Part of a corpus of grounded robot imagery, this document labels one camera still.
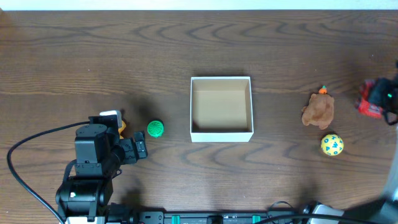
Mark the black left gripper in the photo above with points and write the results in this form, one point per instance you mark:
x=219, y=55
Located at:
x=134, y=147

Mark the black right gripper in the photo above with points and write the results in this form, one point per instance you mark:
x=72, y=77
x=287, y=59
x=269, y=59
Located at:
x=378, y=91

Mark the red toy fire truck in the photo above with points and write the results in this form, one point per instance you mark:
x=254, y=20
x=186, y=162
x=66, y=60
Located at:
x=363, y=105

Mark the brown plush bear toy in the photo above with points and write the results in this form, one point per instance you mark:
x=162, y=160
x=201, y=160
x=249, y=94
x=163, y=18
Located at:
x=320, y=109

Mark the yellow letter ball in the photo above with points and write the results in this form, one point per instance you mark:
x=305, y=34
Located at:
x=332, y=144

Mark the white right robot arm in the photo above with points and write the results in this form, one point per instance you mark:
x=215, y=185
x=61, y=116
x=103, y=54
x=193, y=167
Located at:
x=389, y=192

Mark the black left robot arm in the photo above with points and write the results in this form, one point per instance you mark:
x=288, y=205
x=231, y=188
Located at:
x=87, y=186

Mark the green ridged ball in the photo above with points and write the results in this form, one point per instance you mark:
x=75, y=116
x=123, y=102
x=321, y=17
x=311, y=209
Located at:
x=155, y=128

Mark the white cardboard box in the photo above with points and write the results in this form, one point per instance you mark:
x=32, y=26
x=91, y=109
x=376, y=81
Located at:
x=221, y=109

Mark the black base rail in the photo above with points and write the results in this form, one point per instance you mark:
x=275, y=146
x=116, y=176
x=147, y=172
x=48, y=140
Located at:
x=217, y=217

